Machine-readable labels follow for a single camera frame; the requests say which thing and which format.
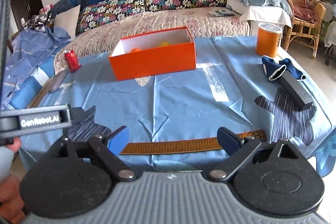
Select person's left hand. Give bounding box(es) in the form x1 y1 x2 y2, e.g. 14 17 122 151
0 137 27 224

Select blue striped bed sheet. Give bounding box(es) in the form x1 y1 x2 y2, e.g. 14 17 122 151
1 27 71 110

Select dark grey rectangular bar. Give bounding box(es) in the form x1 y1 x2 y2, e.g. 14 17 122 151
278 71 313 111

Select red soda can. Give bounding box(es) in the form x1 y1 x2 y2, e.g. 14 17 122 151
63 50 81 73

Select blue white sock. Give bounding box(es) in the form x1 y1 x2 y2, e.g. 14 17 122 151
261 55 306 81

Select quilted pink bed cover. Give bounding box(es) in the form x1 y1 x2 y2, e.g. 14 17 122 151
54 7 251 73

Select orange cardboard box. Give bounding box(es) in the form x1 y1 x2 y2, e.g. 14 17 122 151
108 27 197 81

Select white pillow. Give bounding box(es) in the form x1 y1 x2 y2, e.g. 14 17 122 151
54 5 81 38

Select orange cylindrical canister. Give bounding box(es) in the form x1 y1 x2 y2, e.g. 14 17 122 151
256 23 282 58

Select yellow apple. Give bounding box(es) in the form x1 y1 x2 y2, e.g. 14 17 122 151
160 42 170 47

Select wicker armchair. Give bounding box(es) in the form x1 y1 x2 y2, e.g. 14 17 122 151
282 0 326 59

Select floral cushion left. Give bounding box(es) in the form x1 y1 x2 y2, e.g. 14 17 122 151
76 0 145 35

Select black braided cable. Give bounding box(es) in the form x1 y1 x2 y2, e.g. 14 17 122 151
0 0 12 111

